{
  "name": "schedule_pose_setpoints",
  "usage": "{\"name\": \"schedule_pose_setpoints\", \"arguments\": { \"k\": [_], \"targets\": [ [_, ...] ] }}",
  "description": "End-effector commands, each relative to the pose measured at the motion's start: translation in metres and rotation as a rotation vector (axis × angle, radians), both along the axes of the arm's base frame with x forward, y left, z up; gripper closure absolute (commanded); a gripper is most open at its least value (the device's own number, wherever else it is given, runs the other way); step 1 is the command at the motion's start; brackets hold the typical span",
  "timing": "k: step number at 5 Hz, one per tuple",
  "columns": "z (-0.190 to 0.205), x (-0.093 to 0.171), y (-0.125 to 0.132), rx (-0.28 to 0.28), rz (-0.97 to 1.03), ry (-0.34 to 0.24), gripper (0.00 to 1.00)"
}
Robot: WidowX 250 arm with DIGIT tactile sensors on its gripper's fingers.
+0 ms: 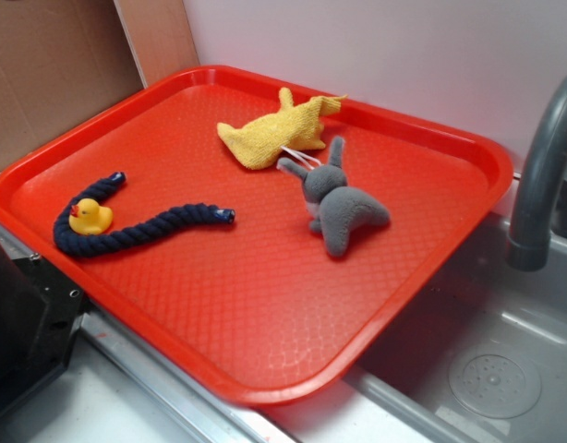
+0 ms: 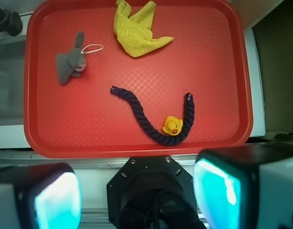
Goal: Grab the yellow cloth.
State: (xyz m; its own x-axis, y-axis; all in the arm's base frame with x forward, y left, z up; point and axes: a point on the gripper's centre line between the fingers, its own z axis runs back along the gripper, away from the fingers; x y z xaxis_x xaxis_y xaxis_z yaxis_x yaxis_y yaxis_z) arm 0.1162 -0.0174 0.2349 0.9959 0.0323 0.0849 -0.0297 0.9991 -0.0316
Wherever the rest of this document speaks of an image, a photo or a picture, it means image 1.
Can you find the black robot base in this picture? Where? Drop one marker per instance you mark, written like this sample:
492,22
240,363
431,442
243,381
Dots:
40,314

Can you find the yellow cloth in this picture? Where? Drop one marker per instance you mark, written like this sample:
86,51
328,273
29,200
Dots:
258,144

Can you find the grey plush bunny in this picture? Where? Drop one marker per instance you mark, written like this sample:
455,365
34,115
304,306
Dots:
337,209

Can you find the yellow rubber duck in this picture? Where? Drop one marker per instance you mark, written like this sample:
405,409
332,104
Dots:
88,217

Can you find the grey faucet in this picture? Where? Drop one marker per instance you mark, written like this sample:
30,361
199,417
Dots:
540,206

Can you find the grey plastic sink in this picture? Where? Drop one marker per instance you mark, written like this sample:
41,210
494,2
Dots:
479,355

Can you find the brown cardboard panel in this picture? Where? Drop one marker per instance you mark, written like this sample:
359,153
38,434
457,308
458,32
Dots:
62,62

